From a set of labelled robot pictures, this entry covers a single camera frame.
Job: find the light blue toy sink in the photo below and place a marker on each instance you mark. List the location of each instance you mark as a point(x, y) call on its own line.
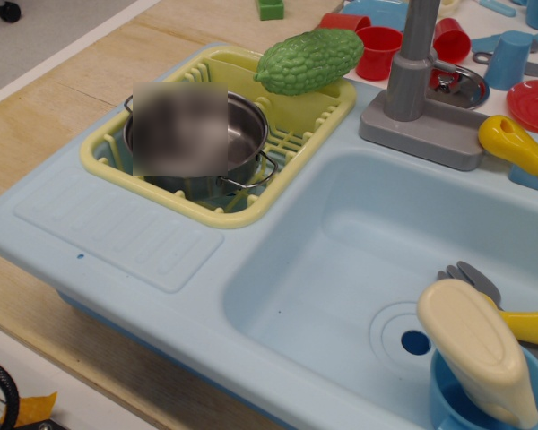
point(310, 311)

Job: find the green bumpy toy squash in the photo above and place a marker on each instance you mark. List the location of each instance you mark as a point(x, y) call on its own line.
point(308, 61)

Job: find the yellow faucet handle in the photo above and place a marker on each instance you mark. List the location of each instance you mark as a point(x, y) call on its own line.
point(505, 139)

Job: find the orange tape piece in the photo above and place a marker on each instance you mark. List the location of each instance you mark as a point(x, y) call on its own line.
point(19, 412)

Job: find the light blue plate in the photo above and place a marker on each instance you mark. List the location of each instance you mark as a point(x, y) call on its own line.
point(391, 14)

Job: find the blue plastic utensil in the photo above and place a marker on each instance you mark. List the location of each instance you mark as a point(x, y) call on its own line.
point(483, 48)

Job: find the black caster wheel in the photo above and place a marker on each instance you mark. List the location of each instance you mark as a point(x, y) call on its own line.
point(10, 12)

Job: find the silver metal pot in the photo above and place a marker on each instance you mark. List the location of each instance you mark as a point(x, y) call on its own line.
point(204, 142)

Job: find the yellow plastic utensil handle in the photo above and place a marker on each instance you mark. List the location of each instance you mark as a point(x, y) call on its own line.
point(524, 325)

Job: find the grey toy faucet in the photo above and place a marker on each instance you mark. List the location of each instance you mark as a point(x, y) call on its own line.
point(402, 118)

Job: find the cream plastic utensil handle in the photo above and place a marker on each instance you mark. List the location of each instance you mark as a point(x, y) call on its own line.
point(480, 349)

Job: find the silver metal lid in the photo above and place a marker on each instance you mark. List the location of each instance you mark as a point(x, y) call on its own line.
point(462, 88)

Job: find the red plastic plate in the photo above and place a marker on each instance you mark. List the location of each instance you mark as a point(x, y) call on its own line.
point(522, 101)

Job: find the yellow plastic dish rack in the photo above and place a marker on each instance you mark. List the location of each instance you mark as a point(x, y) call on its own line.
point(298, 126)

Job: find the red cup lying left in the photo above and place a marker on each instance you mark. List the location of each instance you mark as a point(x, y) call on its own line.
point(344, 21)

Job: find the red cup front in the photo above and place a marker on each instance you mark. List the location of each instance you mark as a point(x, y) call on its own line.
point(380, 45)

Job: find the green plastic block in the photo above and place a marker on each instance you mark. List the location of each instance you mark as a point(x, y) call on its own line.
point(270, 10)

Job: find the light blue upturned cup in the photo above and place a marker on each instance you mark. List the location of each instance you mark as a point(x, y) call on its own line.
point(506, 67)

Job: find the blue cup in sink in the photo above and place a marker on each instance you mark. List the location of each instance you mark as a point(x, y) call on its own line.
point(450, 408)

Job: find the red cup right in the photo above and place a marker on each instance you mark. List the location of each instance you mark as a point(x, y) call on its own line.
point(450, 41)

